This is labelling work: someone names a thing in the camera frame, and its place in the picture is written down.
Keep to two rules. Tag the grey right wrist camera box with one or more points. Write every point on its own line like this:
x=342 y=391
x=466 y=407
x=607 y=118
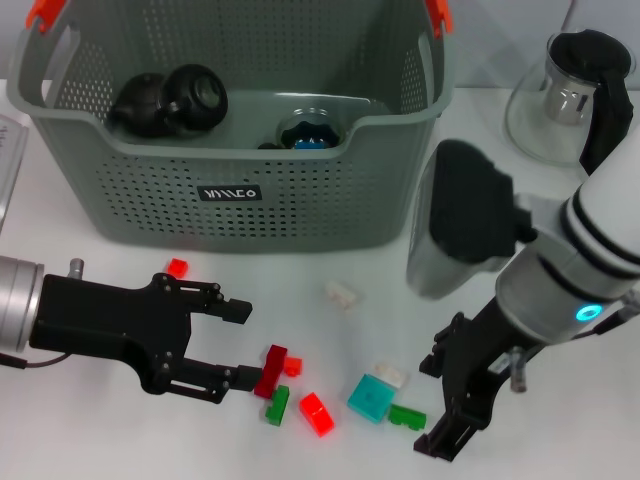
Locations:
x=465 y=215

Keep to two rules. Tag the blue square toy plate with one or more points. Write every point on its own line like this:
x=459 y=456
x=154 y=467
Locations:
x=307 y=144

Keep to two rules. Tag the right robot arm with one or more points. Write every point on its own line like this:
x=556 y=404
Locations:
x=600 y=220

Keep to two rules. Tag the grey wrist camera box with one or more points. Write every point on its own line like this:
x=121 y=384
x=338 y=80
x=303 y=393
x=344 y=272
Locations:
x=10 y=170
x=465 y=215

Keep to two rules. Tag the green toy brick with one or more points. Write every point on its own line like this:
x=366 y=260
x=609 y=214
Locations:
x=277 y=406
x=405 y=416

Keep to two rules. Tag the dark red long brick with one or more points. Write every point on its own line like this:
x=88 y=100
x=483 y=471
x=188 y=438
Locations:
x=270 y=372

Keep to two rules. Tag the glass teacup black sleeve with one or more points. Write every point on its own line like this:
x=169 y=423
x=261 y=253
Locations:
x=195 y=100
x=310 y=127

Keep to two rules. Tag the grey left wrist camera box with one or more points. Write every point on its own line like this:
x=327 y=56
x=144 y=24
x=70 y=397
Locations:
x=10 y=170

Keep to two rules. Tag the grey perforated storage basket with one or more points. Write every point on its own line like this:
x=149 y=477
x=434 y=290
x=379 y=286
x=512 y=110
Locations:
x=300 y=200

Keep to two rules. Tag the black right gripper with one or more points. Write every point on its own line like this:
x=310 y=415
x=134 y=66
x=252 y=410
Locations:
x=480 y=360

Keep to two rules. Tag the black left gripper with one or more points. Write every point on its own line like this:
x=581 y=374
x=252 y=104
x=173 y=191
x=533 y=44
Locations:
x=110 y=325

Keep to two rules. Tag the bright red small brick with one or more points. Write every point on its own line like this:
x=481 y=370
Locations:
x=294 y=366
x=177 y=267

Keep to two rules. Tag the white toy plate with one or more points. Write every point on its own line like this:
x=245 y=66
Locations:
x=395 y=375

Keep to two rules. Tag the black clay teapot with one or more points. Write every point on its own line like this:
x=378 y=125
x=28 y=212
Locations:
x=140 y=105

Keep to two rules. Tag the white long toy brick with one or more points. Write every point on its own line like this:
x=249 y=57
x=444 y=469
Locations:
x=342 y=295

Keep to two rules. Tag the orange red slope brick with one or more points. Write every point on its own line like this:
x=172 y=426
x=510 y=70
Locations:
x=317 y=415

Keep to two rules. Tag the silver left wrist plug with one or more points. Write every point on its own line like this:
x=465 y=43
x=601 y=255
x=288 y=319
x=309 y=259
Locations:
x=76 y=267

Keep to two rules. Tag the teal square toy plate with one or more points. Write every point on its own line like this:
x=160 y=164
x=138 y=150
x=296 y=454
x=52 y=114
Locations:
x=370 y=397

